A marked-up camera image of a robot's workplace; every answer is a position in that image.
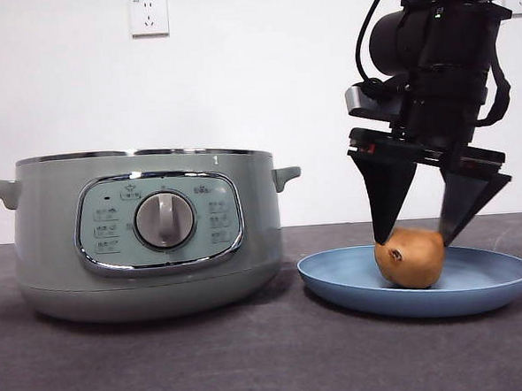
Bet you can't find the brown potato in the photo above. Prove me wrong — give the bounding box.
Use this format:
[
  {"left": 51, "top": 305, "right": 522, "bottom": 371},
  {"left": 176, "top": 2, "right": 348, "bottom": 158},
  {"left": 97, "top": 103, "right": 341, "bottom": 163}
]
[{"left": 372, "top": 224, "right": 449, "bottom": 293}]

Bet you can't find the blue round plate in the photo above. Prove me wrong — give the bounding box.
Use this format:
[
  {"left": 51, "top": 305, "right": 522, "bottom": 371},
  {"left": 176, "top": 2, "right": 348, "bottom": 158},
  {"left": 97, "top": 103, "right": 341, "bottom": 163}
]
[{"left": 296, "top": 234, "right": 522, "bottom": 328}]

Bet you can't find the pale green electric steamer pot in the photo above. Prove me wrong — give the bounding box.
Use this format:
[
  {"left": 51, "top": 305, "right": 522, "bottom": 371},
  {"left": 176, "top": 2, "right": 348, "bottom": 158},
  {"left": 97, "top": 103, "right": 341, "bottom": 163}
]
[{"left": 0, "top": 137, "right": 311, "bottom": 330}]

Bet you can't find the black sleeved cable loop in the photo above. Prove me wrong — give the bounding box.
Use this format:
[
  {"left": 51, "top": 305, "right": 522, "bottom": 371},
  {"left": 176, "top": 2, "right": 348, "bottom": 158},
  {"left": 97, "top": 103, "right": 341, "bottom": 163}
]
[{"left": 468, "top": 54, "right": 516, "bottom": 129}]

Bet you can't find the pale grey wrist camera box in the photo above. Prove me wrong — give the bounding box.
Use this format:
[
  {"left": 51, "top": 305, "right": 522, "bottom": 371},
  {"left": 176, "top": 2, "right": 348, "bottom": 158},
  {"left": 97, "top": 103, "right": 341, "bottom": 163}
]
[{"left": 343, "top": 80, "right": 418, "bottom": 124}]

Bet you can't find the black thin cable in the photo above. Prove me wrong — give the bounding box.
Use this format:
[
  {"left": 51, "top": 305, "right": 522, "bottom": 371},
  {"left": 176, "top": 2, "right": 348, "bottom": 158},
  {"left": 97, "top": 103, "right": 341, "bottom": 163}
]
[{"left": 351, "top": 0, "right": 411, "bottom": 94}]

